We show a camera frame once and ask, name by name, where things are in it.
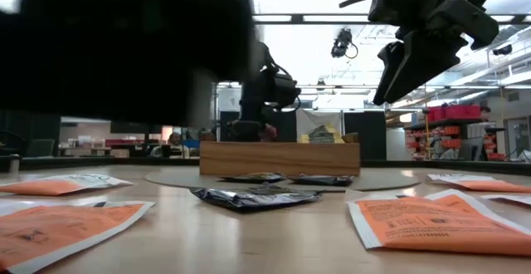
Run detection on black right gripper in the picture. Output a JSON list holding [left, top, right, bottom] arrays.
[[372, 0, 499, 106]]

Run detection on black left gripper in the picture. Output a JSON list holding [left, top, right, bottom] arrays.
[[231, 108, 269, 142]]

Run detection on dark blackcurrant tea packet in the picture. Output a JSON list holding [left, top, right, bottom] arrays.
[[219, 172, 287, 184], [287, 174, 356, 187], [189, 183, 326, 213]]

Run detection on wooden tea organizer box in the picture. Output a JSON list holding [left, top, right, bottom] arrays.
[[198, 135, 362, 178]]

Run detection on person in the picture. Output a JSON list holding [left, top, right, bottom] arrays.
[[158, 131, 191, 159], [260, 123, 279, 143]]

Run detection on black divider panel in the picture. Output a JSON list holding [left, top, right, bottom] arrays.
[[273, 110, 298, 142], [343, 110, 387, 161], [0, 114, 62, 159]]

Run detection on white cloth panel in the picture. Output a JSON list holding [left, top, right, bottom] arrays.
[[296, 110, 343, 142]]

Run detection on red storage bins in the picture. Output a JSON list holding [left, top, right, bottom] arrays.
[[426, 105, 482, 120]]

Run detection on storage shelf rack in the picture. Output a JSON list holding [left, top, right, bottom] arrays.
[[404, 105, 514, 162]]

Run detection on black monitor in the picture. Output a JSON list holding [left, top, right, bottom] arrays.
[[110, 120, 163, 135]]

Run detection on round grey table mat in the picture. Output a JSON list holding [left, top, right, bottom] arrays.
[[144, 166, 422, 193]]

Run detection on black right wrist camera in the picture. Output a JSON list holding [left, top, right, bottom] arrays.
[[339, 0, 435, 27]]

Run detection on black overhead camera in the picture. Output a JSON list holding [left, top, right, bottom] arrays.
[[330, 27, 358, 60]]

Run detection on black overhead frame bar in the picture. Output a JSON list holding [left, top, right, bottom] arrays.
[[252, 12, 531, 25]]

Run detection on black table rail frame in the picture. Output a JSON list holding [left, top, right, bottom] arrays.
[[0, 155, 531, 176]]

